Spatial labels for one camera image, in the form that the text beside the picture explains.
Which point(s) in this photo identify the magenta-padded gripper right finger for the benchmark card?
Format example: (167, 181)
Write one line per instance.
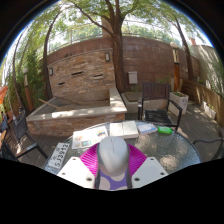
(150, 170)

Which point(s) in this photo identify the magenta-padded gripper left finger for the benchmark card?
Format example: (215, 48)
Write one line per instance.
(75, 171)

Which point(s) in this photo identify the white computer mouse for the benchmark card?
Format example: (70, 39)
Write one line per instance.
(113, 155)

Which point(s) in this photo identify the white licence plate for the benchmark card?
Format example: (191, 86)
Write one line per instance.
(57, 159)

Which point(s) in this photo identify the white printed picture sheet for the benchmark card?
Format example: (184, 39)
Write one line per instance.
(88, 137)

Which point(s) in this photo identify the small white and blue booklet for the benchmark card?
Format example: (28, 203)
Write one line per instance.
(146, 128)

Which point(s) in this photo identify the small green packet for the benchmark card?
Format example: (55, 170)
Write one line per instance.
(164, 130)

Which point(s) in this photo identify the flat white box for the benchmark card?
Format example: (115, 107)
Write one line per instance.
(124, 129)

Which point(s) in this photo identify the stone raised basin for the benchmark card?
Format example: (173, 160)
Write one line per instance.
(76, 121)

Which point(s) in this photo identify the wooden stick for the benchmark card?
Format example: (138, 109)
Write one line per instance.
(50, 104)

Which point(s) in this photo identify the white rectangular planter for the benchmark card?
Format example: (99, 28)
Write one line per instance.
(210, 111)
(178, 103)

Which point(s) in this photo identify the dark wooden slatted chair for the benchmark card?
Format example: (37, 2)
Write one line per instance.
(156, 90)

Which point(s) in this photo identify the orange fabric canopy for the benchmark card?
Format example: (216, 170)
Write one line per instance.
(2, 95)

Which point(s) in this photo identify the tree with brown trunk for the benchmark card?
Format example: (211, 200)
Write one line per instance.
(117, 66)

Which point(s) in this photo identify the wooden lamp post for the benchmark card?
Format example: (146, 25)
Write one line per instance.
(175, 70)
(28, 93)

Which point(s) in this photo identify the grey wall utility box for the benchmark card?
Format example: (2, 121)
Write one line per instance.
(132, 77)

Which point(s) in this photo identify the black wall lamp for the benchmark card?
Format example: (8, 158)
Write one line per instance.
(107, 57)
(50, 71)

